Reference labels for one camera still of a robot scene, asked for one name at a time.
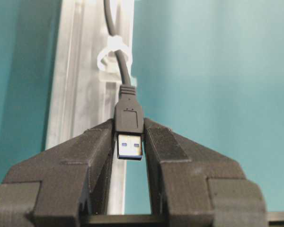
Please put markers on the aluminium extrusion rail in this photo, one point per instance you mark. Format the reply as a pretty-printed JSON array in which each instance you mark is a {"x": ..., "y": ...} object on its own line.
[{"x": 79, "y": 100}]

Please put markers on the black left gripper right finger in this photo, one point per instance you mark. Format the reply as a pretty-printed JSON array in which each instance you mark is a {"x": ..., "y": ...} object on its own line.
[{"x": 195, "y": 186}]

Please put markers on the teal tape piece left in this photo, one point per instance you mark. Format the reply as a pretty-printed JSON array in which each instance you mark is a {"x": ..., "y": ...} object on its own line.
[{"x": 133, "y": 81}]

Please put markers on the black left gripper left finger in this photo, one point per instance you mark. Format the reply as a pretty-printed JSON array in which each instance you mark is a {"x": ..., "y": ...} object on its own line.
[{"x": 57, "y": 186}]

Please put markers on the white ring clip left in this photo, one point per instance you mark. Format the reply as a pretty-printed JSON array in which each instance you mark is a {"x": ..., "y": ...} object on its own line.
[{"x": 107, "y": 62}]

